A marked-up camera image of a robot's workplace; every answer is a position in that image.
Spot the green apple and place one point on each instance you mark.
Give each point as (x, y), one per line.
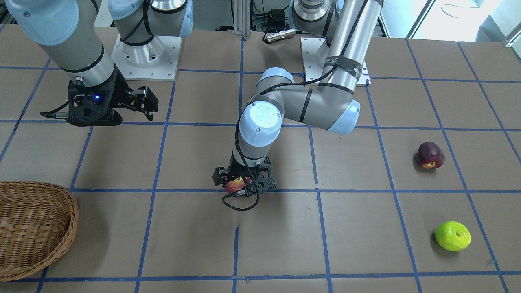
(452, 236)

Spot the aluminium frame post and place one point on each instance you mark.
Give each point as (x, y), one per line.
(241, 17)

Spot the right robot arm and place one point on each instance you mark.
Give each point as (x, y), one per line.
(64, 30)

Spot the red yellow apple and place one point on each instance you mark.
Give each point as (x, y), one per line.
(235, 185)

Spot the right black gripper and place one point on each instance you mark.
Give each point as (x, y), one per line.
(118, 94)

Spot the wicker basket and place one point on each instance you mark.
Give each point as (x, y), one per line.
(38, 224)

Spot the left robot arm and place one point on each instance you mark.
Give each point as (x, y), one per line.
(326, 102)

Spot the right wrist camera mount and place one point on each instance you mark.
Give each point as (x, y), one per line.
(90, 106)

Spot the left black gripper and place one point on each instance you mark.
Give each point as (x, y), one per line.
(220, 175)

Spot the dark red apple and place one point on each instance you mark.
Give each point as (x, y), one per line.
(430, 155)

